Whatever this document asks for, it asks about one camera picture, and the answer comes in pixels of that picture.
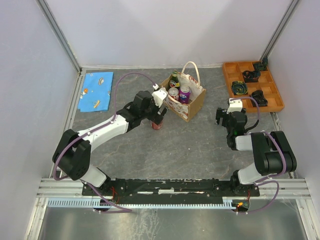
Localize red Coke can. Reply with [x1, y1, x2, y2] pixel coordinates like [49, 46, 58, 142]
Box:
[150, 121, 163, 130]
[168, 87, 179, 102]

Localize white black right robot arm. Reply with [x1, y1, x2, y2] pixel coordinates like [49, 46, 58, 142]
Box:
[215, 97, 297, 196]

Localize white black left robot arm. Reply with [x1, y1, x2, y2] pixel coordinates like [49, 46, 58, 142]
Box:
[52, 88, 168, 195]

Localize canvas bag with cat print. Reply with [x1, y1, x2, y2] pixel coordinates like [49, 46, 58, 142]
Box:
[164, 61, 206, 122]

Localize blue yellow rolled sock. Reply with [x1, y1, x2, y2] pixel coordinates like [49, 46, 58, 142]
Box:
[231, 81, 248, 96]

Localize black rolled sock lower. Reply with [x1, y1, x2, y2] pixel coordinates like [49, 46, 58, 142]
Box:
[250, 89, 268, 107]

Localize black rolled sock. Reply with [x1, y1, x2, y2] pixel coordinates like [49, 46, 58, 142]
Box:
[250, 89, 268, 107]
[242, 70, 261, 83]

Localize green Perrier glass bottle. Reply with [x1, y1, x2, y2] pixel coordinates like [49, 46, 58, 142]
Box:
[169, 70, 180, 89]

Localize black rolled sock centre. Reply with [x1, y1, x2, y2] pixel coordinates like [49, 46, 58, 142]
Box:
[242, 70, 261, 83]

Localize dark patterned sock top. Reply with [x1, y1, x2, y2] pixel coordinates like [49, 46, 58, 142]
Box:
[252, 62, 268, 72]

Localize blue patterned cloth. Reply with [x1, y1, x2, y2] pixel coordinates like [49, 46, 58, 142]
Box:
[77, 72, 114, 113]

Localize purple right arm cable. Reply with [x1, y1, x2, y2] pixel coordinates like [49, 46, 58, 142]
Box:
[229, 96, 288, 216]

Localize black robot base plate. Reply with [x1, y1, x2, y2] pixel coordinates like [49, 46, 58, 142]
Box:
[82, 178, 260, 209]

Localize aluminium frame rail front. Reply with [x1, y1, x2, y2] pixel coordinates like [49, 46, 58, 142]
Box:
[36, 178, 311, 200]

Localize blue slotted cable duct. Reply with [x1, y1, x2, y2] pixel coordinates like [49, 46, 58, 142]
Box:
[46, 197, 237, 209]

